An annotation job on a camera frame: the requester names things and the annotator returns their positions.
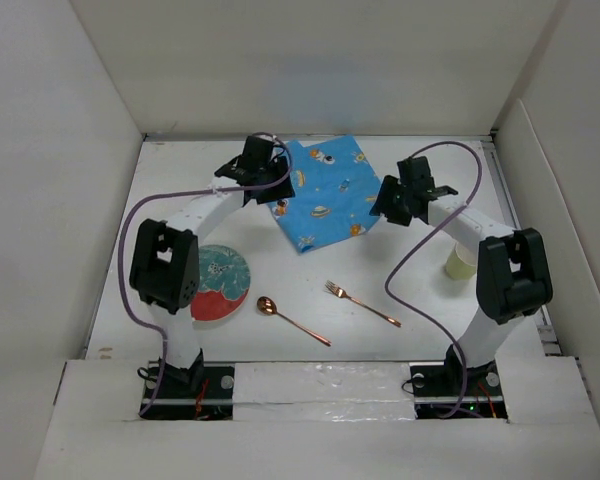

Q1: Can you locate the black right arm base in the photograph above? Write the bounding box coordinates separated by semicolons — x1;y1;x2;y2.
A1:
401;346;508;420

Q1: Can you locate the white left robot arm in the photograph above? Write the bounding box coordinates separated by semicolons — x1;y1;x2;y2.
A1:
129;132;295;397

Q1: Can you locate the red and teal plate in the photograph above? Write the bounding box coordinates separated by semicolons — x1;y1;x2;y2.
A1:
190;244;251;322

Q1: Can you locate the pale yellow paper cup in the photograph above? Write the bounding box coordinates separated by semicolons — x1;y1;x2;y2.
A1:
444;243;477;281

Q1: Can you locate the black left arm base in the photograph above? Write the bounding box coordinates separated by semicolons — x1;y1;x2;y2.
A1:
137;352;236;421

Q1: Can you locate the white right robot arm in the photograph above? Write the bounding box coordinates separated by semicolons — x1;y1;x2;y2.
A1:
371;156;553;394

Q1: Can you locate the copper spoon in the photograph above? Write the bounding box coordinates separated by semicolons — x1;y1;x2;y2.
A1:
256;295;332;348

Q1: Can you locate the copper fork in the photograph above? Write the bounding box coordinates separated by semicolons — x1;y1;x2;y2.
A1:
325;280;402;328

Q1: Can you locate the blue space-print cloth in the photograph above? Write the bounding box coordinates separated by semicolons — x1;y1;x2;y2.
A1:
269;135;381;254

